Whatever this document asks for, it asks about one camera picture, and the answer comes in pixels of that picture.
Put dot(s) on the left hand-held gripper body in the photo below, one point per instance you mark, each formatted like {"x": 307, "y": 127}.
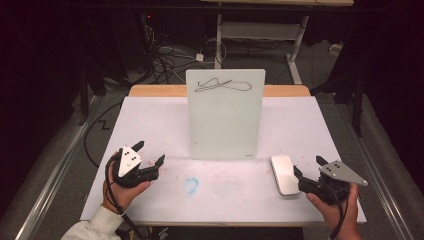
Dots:
{"x": 128, "y": 162}

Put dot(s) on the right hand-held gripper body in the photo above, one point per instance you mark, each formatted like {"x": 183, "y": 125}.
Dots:
{"x": 340, "y": 173}

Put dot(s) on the white whiteboard eraser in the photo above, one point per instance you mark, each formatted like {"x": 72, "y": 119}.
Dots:
{"x": 285, "y": 175}

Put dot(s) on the white whiteboard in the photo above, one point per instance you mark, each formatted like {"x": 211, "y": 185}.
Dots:
{"x": 225, "y": 123}

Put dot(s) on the person's left hand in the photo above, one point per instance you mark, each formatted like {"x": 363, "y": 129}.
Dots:
{"x": 125, "y": 196}

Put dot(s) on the person's right hand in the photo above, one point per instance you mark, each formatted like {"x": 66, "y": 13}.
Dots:
{"x": 333, "y": 213}

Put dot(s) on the white paper table sheet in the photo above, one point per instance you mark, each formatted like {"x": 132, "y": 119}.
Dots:
{"x": 160, "y": 126}

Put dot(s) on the black stand leg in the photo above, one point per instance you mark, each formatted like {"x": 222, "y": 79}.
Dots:
{"x": 357, "y": 100}
{"x": 83, "y": 96}

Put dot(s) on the white power adapter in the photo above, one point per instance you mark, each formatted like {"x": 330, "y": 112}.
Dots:
{"x": 199, "y": 57}

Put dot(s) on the white power strip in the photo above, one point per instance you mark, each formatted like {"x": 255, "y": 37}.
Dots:
{"x": 335, "y": 48}

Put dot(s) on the aluminium floor rail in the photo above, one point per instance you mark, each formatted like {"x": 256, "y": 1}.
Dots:
{"x": 376, "y": 180}
{"x": 53, "y": 180}

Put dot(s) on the white metal desk frame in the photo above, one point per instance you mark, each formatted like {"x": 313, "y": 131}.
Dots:
{"x": 260, "y": 30}

